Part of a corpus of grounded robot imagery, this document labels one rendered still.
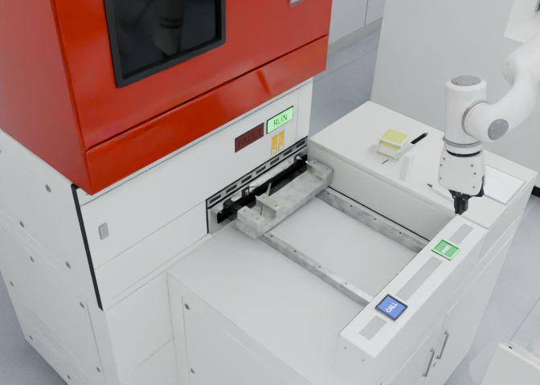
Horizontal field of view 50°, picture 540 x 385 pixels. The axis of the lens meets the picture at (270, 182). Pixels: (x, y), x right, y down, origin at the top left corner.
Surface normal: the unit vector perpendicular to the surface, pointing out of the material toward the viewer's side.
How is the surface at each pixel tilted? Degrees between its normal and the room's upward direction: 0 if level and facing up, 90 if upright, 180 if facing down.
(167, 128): 90
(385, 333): 0
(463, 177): 90
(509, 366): 90
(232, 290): 0
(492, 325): 0
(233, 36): 90
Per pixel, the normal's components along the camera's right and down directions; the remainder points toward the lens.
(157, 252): 0.75, 0.43
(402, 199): -0.66, 0.44
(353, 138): 0.03, -0.79
